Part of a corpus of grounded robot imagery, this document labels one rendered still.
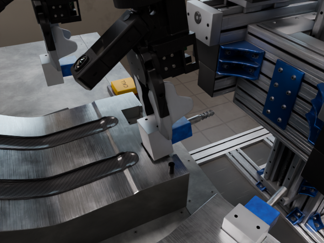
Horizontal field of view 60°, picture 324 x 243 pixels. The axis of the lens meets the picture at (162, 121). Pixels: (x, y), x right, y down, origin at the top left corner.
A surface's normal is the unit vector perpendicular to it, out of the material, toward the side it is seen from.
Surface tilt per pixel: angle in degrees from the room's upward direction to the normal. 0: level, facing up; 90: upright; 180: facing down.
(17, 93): 0
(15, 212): 28
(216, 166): 0
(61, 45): 80
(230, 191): 0
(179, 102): 72
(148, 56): 32
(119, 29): 36
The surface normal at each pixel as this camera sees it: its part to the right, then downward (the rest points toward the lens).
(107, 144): -0.01, -0.78
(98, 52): -0.57, -0.53
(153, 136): 0.41, 0.45
